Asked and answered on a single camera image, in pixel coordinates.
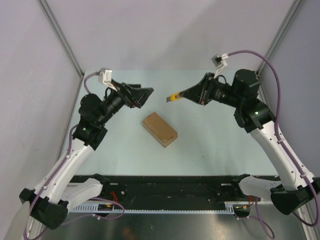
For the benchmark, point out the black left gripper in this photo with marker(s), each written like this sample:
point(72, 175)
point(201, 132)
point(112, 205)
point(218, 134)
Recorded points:
point(133, 96)

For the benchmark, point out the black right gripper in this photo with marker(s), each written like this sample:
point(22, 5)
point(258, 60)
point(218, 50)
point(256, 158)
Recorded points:
point(200, 93)

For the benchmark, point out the yellow utility knife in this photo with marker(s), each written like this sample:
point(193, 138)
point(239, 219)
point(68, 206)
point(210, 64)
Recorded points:
point(174, 97)

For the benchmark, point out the brown cardboard express box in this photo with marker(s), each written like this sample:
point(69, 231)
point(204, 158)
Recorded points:
point(160, 129)

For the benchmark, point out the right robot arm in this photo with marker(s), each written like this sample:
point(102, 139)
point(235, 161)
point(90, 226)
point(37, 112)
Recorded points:
point(291, 191)

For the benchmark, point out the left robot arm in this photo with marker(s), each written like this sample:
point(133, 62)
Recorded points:
point(51, 200)

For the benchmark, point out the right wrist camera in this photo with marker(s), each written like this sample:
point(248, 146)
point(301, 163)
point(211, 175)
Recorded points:
point(220, 62)

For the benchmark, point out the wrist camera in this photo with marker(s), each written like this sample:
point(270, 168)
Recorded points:
point(220, 62)
point(105, 77)

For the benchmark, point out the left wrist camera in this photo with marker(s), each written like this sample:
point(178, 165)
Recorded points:
point(105, 77)

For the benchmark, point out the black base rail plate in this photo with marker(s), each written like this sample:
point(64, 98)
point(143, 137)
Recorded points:
point(173, 192)

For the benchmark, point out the left aluminium frame post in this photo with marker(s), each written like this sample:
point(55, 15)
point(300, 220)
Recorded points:
point(52, 20)

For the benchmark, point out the aluminium frame post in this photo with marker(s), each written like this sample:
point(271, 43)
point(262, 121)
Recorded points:
point(52, 20)
point(284, 27)

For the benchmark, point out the grey slotted cable duct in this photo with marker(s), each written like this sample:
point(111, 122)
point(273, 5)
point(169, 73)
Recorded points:
point(95, 207)

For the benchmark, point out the right aluminium frame post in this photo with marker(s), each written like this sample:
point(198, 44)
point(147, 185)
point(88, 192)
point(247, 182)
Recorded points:
point(284, 27)

